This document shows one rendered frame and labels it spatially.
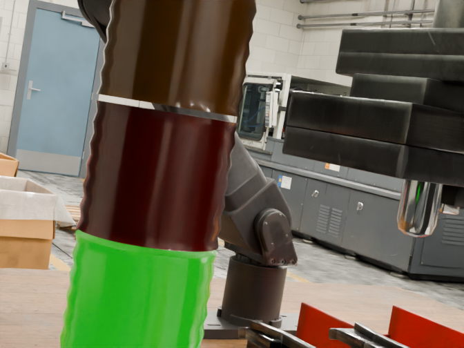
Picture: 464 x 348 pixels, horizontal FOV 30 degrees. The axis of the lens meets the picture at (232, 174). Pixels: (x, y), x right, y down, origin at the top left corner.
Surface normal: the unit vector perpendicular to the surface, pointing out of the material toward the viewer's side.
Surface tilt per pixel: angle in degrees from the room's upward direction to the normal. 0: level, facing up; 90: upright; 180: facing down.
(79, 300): 76
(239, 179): 81
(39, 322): 0
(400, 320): 90
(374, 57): 90
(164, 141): 104
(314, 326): 90
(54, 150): 90
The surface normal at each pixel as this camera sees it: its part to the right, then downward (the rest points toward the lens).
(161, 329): 0.40, 0.36
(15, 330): 0.16, -0.98
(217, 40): 0.59, -0.10
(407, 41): -0.85, -0.11
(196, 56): 0.36, -0.13
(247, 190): 0.49, 0.17
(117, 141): -0.48, -0.27
